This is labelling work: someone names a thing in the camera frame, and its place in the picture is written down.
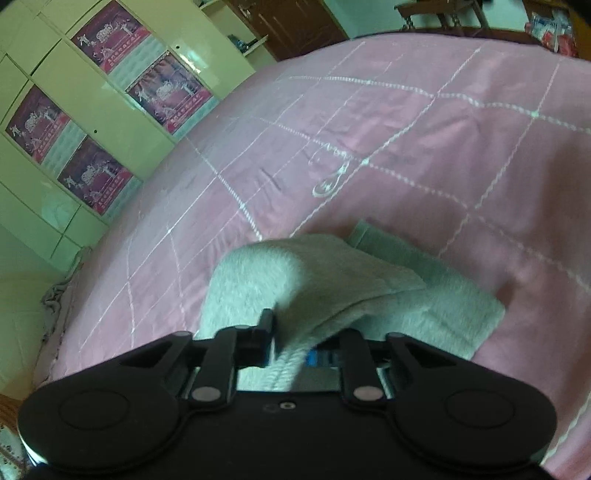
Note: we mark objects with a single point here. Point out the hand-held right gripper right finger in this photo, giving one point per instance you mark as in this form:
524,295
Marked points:
318,358

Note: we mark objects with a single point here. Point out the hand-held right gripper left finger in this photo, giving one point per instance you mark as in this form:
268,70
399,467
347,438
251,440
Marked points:
257,344

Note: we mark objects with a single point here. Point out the grey pants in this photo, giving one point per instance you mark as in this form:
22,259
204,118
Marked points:
323,286

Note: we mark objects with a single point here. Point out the crumpled grey cloth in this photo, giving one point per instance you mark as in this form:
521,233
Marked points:
57,286

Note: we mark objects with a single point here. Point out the pink quilted bed sheet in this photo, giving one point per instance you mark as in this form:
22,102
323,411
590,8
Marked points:
415,152

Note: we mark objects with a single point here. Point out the patterned pillow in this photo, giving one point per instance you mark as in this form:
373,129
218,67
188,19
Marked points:
9,454

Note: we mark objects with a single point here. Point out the cream glossy wardrobe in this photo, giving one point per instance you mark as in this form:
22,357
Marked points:
87,106

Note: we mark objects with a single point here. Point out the cream corner shelf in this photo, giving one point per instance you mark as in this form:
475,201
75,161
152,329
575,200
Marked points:
249,44

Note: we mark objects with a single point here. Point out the brown wooden door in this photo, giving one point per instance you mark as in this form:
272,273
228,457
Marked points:
291,23

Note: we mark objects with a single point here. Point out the wooden chair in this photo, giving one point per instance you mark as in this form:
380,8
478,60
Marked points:
438,14

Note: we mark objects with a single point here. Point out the red patterned bag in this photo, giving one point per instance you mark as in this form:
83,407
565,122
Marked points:
551,30

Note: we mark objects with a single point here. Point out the purple wall poster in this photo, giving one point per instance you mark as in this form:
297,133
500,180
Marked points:
37,129
111,37
99,177
168,94

